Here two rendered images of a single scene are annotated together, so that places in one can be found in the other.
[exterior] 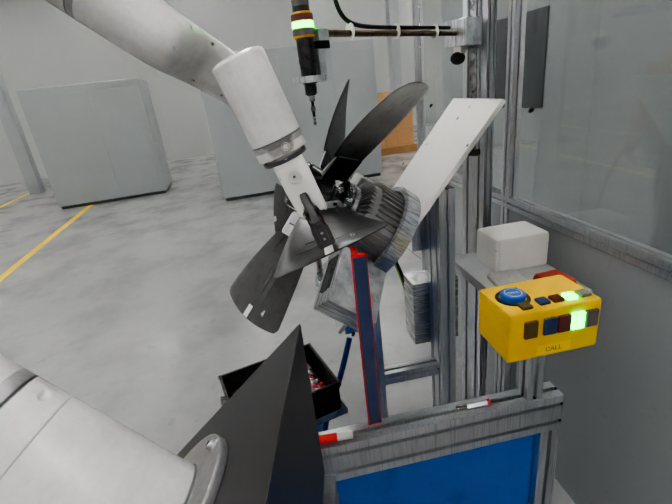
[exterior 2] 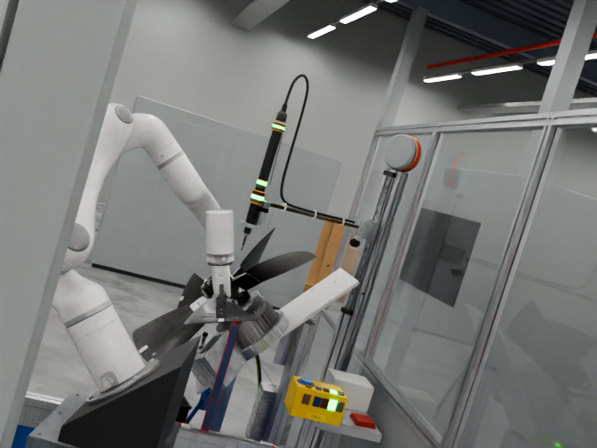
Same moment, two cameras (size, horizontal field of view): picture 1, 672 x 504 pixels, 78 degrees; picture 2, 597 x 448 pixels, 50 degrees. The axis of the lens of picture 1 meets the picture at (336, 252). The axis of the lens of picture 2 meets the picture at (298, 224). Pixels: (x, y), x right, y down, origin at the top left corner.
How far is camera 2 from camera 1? 130 cm
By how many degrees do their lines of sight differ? 19
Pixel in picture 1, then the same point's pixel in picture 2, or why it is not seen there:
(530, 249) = (357, 396)
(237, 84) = (215, 223)
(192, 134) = not seen: hidden behind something
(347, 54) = (308, 165)
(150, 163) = not seen: hidden behind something
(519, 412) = not seen: outside the picture
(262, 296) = (158, 342)
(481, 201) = (342, 352)
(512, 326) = (297, 393)
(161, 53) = (188, 198)
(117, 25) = (177, 181)
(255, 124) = (214, 243)
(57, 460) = (118, 330)
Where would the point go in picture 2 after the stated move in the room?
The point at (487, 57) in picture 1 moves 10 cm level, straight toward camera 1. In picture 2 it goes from (377, 250) to (372, 250)
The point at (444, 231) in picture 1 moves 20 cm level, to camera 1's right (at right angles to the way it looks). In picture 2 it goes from (298, 354) to (350, 368)
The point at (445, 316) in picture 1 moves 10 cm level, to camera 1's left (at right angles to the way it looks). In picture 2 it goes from (277, 421) to (251, 414)
